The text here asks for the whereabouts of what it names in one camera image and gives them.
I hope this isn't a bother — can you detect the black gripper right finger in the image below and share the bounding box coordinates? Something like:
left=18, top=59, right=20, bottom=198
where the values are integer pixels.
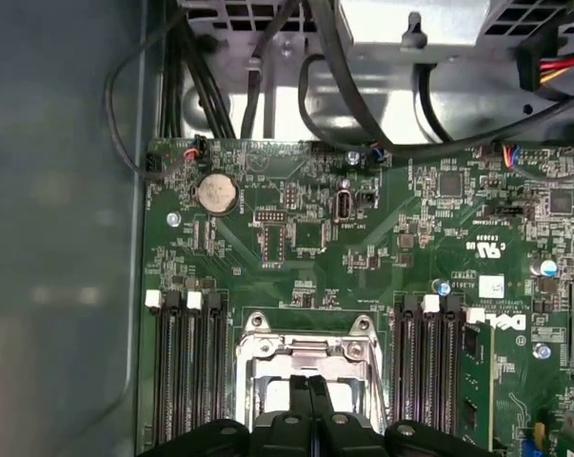
left=308, top=373, right=503, bottom=457

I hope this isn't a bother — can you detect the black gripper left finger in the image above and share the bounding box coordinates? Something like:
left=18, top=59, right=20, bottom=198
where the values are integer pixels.
left=146, top=373, right=317, bottom=457

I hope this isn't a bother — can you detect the metal locking lever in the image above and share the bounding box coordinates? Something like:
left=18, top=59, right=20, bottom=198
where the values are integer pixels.
left=370, top=330, right=390, bottom=432

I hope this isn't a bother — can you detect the silver CPU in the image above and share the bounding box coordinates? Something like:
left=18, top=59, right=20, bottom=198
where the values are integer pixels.
left=257, top=374, right=359, bottom=420

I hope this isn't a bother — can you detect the metal socket cover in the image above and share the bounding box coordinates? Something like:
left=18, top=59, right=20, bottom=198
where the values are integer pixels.
left=241, top=332, right=381, bottom=429

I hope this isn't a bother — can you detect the black clip RAM slot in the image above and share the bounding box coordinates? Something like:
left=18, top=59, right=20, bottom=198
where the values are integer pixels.
left=439, top=294, right=463, bottom=437
left=164, top=289, right=191, bottom=447
left=391, top=292, right=420, bottom=429
left=205, top=290, right=233, bottom=442

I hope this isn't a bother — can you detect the CPU socket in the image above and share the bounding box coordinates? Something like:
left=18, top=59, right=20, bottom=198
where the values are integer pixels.
left=233, top=309, right=390, bottom=432

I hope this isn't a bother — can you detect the green RAM stick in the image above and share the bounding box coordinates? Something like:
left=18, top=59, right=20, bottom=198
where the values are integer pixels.
left=459, top=321, right=497, bottom=456

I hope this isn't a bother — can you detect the green motherboard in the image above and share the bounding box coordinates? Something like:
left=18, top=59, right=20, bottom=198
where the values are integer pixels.
left=141, top=137, right=574, bottom=457

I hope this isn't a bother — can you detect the black PC case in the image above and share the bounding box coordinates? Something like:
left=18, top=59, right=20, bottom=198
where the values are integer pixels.
left=0, top=0, right=574, bottom=457

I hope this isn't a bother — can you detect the silver coin cell battery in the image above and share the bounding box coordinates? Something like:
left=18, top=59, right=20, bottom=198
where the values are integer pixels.
left=193, top=170, right=240, bottom=216

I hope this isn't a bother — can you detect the internal USB port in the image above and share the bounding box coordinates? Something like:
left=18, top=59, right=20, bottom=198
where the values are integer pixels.
left=332, top=189, right=353, bottom=224

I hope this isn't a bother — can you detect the black power connector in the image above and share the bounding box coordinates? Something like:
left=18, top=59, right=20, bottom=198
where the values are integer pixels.
left=514, top=16, right=564, bottom=94

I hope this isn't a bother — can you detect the metal drive cage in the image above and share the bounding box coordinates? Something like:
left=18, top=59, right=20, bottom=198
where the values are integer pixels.
left=179, top=0, right=574, bottom=144

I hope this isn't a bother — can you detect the black wire bundle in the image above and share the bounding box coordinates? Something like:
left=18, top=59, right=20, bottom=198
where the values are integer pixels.
left=160, top=18, right=238, bottom=142

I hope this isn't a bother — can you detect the thick black cable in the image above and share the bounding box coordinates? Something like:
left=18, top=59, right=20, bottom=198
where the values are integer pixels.
left=305, top=0, right=574, bottom=158

